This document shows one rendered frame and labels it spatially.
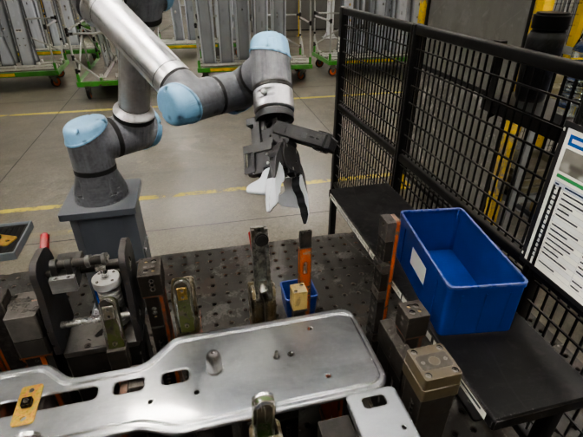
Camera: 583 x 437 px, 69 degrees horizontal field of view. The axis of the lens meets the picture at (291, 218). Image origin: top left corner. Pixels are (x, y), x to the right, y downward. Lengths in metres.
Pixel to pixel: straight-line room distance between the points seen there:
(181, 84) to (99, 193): 0.59
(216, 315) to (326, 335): 0.59
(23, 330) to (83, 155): 0.48
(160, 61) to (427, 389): 0.77
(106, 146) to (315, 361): 0.80
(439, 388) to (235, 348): 0.41
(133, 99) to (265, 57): 0.55
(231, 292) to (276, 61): 0.93
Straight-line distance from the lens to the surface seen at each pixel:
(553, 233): 0.97
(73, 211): 1.34
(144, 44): 0.91
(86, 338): 1.10
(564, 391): 0.97
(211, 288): 1.57
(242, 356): 0.93
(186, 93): 0.80
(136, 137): 1.33
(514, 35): 2.69
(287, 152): 0.75
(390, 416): 0.86
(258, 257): 0.93
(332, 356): 0.92
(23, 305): 1.07
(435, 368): 0.86
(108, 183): 1.32
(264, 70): 0.81
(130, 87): 1.26
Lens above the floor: 1.69
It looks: 31 degrees down
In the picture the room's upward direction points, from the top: straight up
